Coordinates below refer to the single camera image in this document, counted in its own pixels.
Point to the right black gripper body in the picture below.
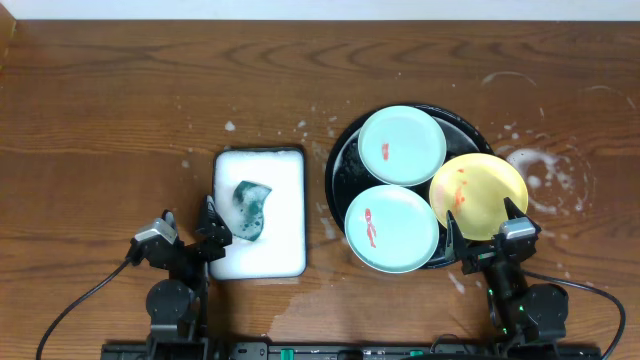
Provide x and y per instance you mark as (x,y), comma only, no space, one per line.
(480,259)

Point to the green sponge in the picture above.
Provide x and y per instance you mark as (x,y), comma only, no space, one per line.
(248,201)

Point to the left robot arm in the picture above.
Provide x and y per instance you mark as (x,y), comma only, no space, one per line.
(177,306)

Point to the yellow plate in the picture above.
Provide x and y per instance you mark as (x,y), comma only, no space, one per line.
(472,187)

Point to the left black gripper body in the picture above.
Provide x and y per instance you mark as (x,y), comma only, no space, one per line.
(187,250)

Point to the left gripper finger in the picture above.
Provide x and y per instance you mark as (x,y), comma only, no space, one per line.
(210,225)
(168,223)

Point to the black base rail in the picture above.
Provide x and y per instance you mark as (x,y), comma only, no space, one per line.
(264,351)

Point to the mint plate long red stain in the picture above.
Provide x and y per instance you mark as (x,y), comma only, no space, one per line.
(391,229)

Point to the mint plate small red stain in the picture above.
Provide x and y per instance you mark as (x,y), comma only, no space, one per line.
(401,145)

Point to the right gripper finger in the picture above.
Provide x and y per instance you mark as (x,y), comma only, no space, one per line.
(514,212)
(456,244)

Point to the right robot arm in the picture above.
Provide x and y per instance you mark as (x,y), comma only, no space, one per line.
(526,315)

